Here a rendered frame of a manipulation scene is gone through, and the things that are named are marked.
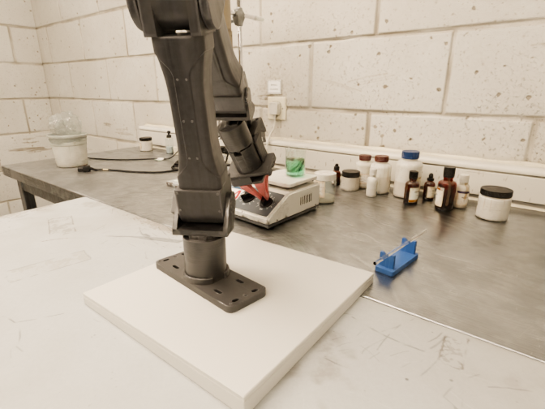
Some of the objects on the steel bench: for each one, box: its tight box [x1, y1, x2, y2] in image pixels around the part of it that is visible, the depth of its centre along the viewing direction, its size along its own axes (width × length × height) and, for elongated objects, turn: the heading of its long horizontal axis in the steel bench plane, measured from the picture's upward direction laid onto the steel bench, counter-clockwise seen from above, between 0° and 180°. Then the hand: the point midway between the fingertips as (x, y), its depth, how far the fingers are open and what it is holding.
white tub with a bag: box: [46, 110, 88, 168], centre depth 140 cm, size 14×14×21 cm
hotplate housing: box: [234, 181, 320, 229], centre depth 89 cm, size 22×13×8 cm, turn 139°
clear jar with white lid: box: [314, 170, 337, 204], centre depth 97 cm, size 6×6×8 cm
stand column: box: [237, 0, 243, 69], centre depth 119 cm, size 3×3×70 cm
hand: (264, 196), depth 81 cm, fingers closed, pressing on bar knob
